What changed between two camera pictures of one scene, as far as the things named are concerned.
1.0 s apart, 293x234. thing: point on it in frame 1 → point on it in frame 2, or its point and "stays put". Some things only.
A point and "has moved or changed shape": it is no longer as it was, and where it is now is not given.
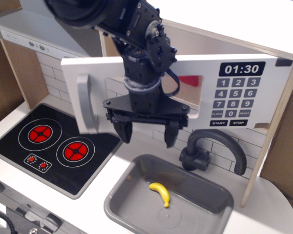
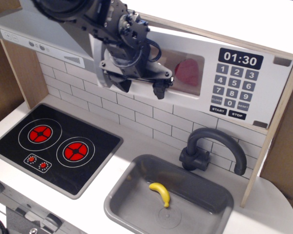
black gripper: x=144 y=104 → x=135 y=62
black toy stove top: x=46 y=143 stays put
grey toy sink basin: x=153 y=195 stays put
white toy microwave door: x=222 y=93 has moved or changed shape
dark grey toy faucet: x=192 y=158 stays put
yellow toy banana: x=164 y=193 stays put
